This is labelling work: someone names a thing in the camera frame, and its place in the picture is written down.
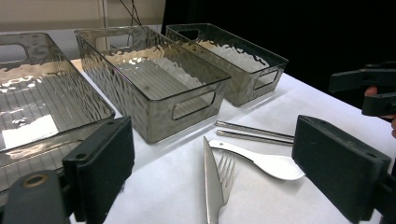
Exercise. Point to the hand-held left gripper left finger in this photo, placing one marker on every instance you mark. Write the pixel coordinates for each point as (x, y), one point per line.
(102, 161)

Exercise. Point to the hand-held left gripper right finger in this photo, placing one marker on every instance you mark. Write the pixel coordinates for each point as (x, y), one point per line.
(339, 165)

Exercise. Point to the white spoon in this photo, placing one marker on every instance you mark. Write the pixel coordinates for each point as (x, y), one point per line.
(274, 165)

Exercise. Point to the smoky clear plastic bin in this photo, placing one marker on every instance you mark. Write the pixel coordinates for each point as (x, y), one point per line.
(149, 84)
(37, 93)
(236, 59)

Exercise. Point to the metal chopstick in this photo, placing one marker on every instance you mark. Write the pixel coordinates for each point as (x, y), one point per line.
(252, 129)
(252, 137)

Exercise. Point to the steel fork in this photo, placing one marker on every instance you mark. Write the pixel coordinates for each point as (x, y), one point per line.
(229, 174)

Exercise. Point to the steel table knife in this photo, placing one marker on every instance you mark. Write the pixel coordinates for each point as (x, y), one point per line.
(212, 183)

